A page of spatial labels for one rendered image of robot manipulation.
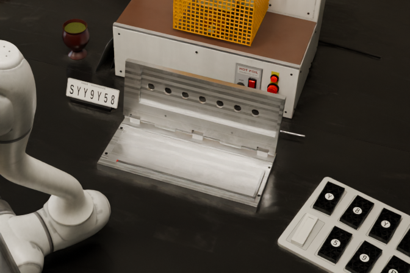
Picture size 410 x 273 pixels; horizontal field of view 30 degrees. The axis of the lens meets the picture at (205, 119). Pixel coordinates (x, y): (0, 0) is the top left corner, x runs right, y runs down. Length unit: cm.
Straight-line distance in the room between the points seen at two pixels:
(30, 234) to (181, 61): 73
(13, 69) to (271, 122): 94
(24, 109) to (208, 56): 94
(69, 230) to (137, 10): 78
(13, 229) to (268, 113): 72
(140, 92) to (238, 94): 28
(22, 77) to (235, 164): 92
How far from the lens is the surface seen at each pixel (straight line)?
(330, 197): 201
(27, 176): 153
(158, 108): 210
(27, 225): 176
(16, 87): 126
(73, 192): 167
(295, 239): 190
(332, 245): 191
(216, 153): 208
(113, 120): 220
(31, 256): 173
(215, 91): 202
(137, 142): 210
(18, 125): 133
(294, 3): 226
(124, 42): 224
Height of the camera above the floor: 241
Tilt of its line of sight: 43 degrees down
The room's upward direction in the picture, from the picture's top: 3 degrees clockwise
